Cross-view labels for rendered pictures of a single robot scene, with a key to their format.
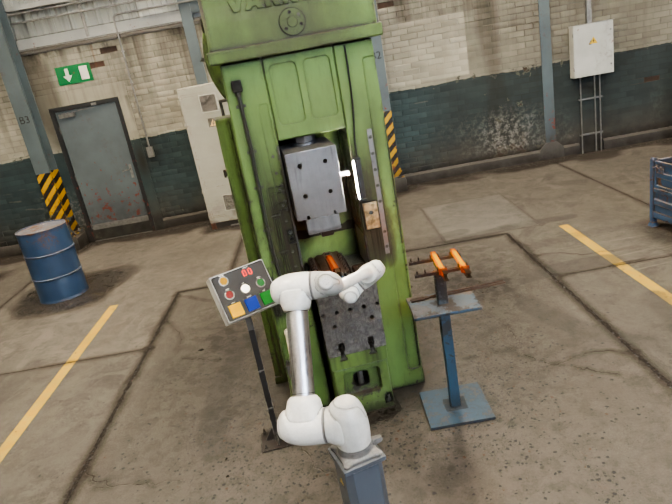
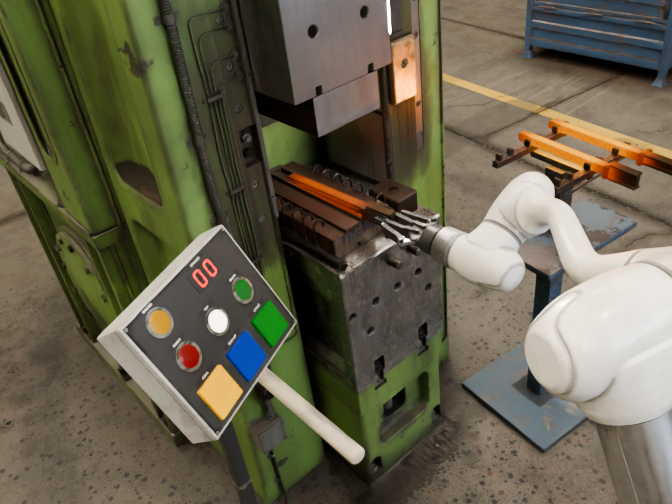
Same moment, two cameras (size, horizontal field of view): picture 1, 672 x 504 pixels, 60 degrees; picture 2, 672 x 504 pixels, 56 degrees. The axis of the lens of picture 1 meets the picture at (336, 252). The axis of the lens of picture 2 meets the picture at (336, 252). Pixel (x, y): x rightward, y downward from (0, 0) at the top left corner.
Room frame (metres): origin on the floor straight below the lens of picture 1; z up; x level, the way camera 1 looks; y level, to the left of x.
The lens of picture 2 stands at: (2.17, 0.81, 1.90)
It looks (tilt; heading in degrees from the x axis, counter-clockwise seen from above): 35 degrees down; 330
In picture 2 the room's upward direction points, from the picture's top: 8 degrees counter-clockwise
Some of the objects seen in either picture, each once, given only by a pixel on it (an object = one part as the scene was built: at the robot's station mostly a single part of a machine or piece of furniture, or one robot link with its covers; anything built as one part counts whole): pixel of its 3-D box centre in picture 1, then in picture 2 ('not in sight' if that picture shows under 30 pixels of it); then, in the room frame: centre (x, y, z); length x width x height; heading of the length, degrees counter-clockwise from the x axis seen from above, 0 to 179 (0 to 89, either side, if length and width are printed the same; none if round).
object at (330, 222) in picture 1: (318, 215); (292, 85); (3.55, 0.06, 1.32); 0.42 x 0.20 x 0.10; 7
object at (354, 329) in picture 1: (343, 303); (334, 268); (3.57, 0.01, 0.69); 0.56 x 0.38 x 0.45; 7
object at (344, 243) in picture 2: (328, 268); (312, 205); (3.55, 0.06, 0.96); 0.42 x 0.20 x 0.09; 7
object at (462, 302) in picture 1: (442, 303); (554, 229); (3.21, -0.58, 0.74); 0.40 x 0.30 x 0.02; 89
